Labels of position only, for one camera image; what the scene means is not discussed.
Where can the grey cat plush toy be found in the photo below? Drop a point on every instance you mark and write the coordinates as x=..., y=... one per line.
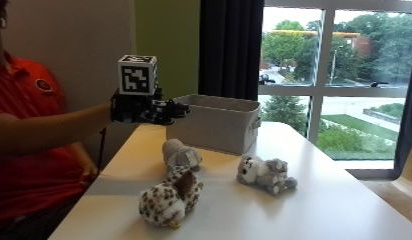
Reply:
x=265, y=173

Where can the dark curtain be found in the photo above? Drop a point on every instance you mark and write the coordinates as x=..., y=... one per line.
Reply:
x=408, y=113
x=231, y=50

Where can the small grey plush toy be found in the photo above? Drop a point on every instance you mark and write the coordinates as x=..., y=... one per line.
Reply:
x=180, y=155

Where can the spotted leopard plush toy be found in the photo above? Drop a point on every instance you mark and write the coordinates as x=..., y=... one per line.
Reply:
x=171, y=198

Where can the window frame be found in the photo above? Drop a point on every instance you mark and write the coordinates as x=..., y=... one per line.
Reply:
x=321, y=90

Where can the the person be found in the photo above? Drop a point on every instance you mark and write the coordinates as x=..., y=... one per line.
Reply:
x=28, y=133

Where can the grey fabric storage bin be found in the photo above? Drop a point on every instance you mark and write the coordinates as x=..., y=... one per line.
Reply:
x=217, y=125

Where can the white marker cube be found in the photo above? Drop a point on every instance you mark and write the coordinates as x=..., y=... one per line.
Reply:
x=138, y=75

